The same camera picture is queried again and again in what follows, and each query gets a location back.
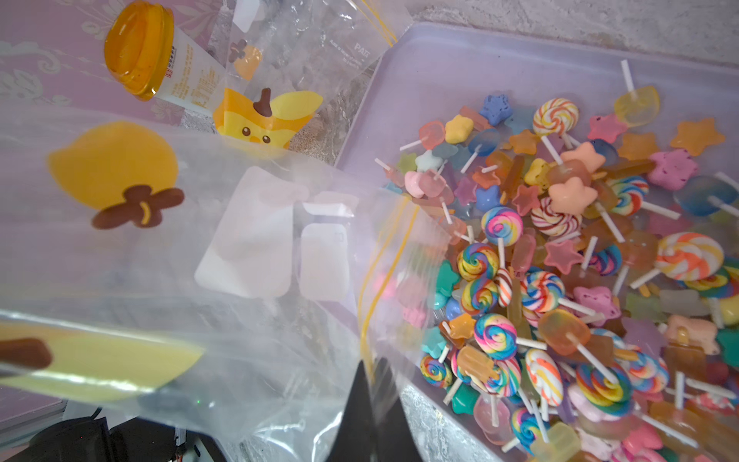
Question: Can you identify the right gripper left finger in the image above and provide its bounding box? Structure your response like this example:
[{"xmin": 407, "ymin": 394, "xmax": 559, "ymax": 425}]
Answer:
[{"xmin": 326, "ymin": 362, "xmax": 376, "ymax": 462}]

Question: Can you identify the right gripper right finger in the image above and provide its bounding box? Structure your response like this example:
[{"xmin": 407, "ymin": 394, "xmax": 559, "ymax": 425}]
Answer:
[{"xmin": 375, "ymin": 358, "xmax": 423, "ymax": 462}]

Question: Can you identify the candy ziploc bag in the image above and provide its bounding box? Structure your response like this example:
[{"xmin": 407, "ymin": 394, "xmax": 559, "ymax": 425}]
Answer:
[
  {"xmin": 1, "ymin": 102, "xmax": 450, "ymax": 461},
  {"xmin": 213, "ymin": 1, "xmax": 412, "ymax": 148}
]

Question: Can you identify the pile of colourful candies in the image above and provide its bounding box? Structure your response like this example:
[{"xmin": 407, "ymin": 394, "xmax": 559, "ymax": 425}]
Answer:
[{"xmin": 375, "ymin": 61, "xmax": 738, "ymax": 461}]

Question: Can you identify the lilac plastic tray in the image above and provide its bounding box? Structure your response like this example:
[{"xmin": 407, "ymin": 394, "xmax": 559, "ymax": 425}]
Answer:
[{"xmin": 339, "ymin": 23, "xmax": 738, "ymax": 442}]

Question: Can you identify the orange lid cup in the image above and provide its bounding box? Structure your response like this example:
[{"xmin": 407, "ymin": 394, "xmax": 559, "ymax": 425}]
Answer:
[{"xmin": 103, "ymin": 1, "xmax": 225, "ymax": 117}]

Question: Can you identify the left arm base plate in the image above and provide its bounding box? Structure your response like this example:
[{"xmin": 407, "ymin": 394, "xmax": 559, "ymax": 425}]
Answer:
[{"xmin": 1, "ymin": 417, "xmax": 227, "ymax": 461}]

